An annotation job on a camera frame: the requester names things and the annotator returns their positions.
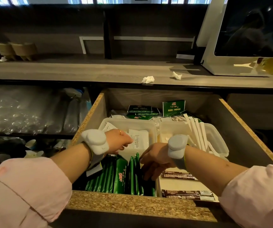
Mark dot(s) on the person's left fingers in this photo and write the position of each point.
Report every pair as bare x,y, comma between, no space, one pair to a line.
126,142

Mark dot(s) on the pink sleeve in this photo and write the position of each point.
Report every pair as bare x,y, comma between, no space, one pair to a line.
257,197
25,192

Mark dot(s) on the row of green packets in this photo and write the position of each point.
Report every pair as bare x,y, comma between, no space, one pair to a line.
117,175

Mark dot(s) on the plastic-wrapped clear cup stacks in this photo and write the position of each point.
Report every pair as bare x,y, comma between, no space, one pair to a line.
27,109

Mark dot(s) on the bundle of white wrapped straws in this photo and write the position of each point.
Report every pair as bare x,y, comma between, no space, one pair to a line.
199,130

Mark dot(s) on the crumpled white tissue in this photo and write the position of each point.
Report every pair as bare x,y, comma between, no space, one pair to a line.
147,79
177,75
0,59

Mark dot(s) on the grey wrist tracker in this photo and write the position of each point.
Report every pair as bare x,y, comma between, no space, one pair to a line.
95,141
177,147

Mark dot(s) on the white paper cup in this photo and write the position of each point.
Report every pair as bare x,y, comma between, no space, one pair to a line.
31,144

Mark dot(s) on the person's right forearm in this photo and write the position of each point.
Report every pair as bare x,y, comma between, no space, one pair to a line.
210,170

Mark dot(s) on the white plastic container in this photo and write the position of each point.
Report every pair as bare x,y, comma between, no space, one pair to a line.
141,124
172,129

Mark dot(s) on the pink left sleeve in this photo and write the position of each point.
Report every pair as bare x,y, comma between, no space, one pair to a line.
25,192

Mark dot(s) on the person's left hand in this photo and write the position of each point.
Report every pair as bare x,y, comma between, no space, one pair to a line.
117,140

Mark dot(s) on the white metal frame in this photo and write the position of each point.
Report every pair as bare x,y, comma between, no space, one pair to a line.
136,38

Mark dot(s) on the grey left wrist tracker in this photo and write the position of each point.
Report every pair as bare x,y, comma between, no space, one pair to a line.
95,141

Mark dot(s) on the green paper box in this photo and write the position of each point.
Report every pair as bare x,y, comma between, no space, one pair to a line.
173,108

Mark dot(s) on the stack of dark green sachets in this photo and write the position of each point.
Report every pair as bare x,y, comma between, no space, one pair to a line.
141,111

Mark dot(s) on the pink right sleeve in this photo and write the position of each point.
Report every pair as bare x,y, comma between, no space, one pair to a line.
257,197

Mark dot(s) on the white rear display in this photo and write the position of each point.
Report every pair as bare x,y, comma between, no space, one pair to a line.
207,23

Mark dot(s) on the person's right hand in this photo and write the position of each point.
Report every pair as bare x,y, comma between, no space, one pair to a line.
157,155

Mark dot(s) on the person's left forearm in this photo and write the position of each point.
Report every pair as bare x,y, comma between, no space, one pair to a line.
72,163

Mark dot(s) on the grey right wrist tracker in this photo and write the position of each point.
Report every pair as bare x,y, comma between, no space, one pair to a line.
177,147

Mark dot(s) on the person's right fingers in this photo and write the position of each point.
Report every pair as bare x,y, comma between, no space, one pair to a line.
149,167

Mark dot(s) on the white point-of-sale monitor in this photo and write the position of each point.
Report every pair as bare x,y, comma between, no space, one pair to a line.
250,28

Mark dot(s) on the white sachet packets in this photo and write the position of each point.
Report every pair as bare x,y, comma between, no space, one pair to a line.
140,138

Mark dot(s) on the brown stick packet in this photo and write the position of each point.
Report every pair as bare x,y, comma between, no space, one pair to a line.
188,195
178,175

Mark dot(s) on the wooden drawer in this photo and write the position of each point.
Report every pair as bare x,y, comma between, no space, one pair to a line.
131,204

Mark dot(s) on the brown paper cup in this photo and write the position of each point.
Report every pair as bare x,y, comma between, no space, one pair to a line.
25,51
4,50

